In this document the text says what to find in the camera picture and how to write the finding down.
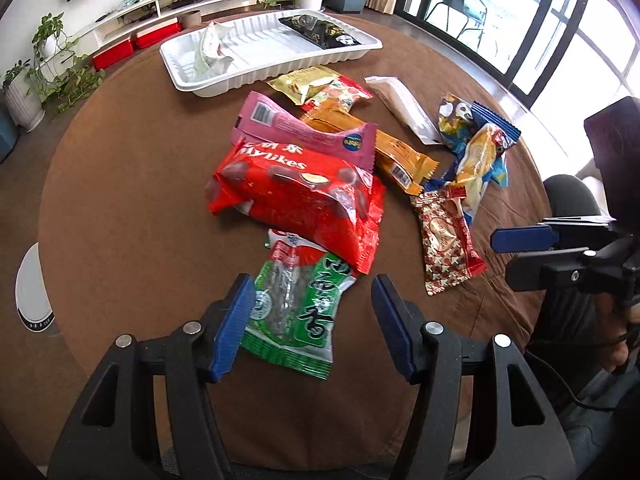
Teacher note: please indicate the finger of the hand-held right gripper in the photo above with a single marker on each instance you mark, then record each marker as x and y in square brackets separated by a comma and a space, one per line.
[525, 239]
[550, 270]

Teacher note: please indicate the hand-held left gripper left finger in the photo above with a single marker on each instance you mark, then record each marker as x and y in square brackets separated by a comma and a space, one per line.
[232, 330]

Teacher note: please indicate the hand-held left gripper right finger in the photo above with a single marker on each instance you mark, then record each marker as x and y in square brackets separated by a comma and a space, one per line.
[395, 330]

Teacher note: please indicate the green snack packet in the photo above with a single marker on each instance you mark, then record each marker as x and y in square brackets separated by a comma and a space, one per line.
[295, 310]

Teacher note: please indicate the red star-print snack packet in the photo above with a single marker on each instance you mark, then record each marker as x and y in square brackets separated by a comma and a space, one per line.
[445, 240]

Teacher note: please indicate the yellow bread snack packet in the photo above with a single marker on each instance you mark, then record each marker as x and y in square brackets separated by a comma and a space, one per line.
[475, 160]

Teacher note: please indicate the blue snack packet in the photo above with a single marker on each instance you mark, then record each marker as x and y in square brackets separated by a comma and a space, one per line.
[492, 122]

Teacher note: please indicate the panda-print snack packet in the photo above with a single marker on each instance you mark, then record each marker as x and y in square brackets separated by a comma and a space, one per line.
[457, 120]

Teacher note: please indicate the large red snack packet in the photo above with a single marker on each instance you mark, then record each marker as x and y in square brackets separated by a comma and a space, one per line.
[300, 195]

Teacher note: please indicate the orange long snack packet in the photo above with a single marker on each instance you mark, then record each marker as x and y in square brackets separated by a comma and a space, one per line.
[395, 152]

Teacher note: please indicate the white long snack packet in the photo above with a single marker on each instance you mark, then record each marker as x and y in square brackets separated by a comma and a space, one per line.
[400, 105]

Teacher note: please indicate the pink snack packet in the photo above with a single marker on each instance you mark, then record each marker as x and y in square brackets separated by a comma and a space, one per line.
[290, 125]

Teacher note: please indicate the red white fruit-print packet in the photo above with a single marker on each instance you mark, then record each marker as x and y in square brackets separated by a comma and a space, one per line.
[340, 92]

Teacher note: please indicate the gold snack packet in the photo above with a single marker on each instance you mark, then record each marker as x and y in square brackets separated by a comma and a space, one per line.
[295, 82]

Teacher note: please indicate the white plastic tray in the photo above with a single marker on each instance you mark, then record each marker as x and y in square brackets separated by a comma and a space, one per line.
[260, 47]

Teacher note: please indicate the person's right hand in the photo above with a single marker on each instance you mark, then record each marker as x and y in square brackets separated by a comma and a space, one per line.
[610, 325]

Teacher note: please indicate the person's leg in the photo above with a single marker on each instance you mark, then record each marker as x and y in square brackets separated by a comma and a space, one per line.
[570, 195]

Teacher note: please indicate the black framed glass door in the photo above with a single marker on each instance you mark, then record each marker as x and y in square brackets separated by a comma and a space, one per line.
[537, 25]

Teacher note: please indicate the white air purifier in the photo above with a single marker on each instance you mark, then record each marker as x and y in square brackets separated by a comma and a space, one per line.
[32, 300]

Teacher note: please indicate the white red snack packet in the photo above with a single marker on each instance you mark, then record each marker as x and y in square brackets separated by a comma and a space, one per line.
[210, 50]

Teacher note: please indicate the black snack packet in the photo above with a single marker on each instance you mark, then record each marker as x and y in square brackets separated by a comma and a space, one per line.
[320, 32]

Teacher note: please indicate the leafy green floor plant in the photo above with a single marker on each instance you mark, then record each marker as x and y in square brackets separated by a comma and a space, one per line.
[70, 80]

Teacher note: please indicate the plant in white ribbed pot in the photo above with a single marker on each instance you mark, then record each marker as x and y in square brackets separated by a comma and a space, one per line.
[22, 102]

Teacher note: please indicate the small brown pot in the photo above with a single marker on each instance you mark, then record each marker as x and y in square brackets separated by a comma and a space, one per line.
[190, 20]

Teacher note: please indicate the black set-top box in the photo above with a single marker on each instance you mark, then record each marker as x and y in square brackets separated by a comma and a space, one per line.
[195, 1]

